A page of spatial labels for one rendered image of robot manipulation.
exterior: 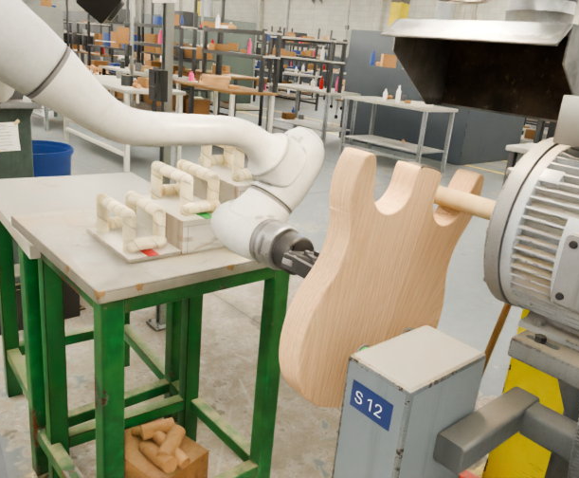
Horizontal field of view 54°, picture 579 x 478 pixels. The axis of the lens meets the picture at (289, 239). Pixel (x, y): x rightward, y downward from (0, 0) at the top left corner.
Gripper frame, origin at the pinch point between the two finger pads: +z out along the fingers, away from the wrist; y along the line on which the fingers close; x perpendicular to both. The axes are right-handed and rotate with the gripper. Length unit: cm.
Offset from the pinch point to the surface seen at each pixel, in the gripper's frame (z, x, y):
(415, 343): 17.8, -0.3, 11.4
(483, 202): 9.8, 18.6, -9.5
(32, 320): -110, -53, 9
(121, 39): -559, 70, -211
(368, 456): 20.4, -13.3, 18.4
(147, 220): -86, -13, -8
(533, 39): 13.7, 41.6, -1.0
